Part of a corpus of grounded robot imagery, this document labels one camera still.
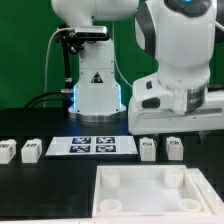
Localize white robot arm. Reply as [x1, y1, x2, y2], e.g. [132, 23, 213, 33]
[51, 0, 224, 135]

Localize black base cables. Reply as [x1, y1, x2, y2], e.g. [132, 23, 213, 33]
[23, 89, 74, 109]

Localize black camera stand pole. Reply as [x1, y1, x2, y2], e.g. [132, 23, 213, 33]
[55, 24, 84, 115]

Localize white marker plate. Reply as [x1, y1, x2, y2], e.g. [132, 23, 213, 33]
[46, 136, 137, 156]

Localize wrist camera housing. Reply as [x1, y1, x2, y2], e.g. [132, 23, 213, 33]
[133, 73, 186, 113]

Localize white camera cable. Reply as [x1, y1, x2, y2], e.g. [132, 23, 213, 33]
[43, 27, 72, 108]

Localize white corner obstacle bracket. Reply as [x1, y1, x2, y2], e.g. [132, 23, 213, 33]
[188, 168, 224, 217]

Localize white square tabletop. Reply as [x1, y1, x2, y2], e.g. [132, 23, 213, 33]
[92, 165, 213, 217]

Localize black camera on stand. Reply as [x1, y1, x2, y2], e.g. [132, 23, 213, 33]
[70, 26, 108, 40]

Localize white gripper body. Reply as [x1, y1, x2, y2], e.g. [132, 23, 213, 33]
[128, 91, 224, 135]

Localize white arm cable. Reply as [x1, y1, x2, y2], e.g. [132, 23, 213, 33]
[112, 54, 134, 89]

